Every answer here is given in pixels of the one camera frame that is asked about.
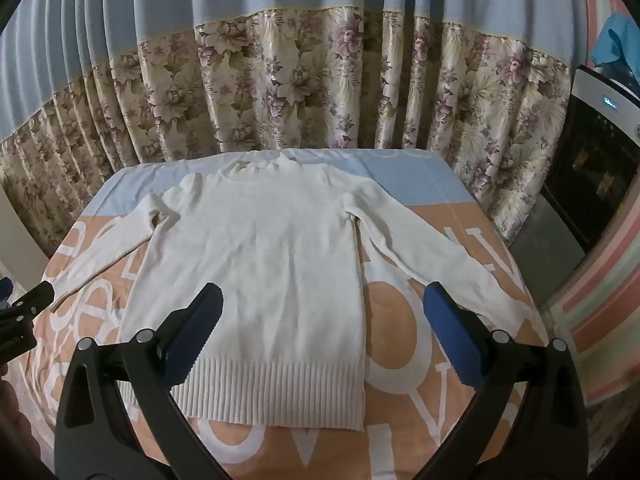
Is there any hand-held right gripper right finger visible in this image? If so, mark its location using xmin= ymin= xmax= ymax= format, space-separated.
xmin=422 ymin=280 xmax=590 ymax=480

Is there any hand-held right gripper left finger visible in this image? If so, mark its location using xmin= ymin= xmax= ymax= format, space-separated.
xmin=54 ymin=282 xmax=226 ymax=480

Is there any white knit sweater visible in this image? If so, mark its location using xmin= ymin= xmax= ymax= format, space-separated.
xmin=50 ymin=152 xmax=543 ymax=433

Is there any orange and blue printed bedsheet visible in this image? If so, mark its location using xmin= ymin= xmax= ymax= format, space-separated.
xmin=15 ymin=149 xmax=556 ymax=480

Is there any white panel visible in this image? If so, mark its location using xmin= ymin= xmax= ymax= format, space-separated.
xmin=0 ymin=195 xmax=51 ymax=283

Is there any black glass-door appliance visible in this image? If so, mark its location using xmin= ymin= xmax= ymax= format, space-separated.
xmin=510 ymin=65 xmax=640 ymax=281

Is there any floral and blue curtain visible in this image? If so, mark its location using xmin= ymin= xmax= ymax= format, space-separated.
xmin=0 ymin=0 xmax=583 ymax=261

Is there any blue cloth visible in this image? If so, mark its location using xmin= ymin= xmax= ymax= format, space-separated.
xmin=590 ymin=12 xmax=640 ymax=83

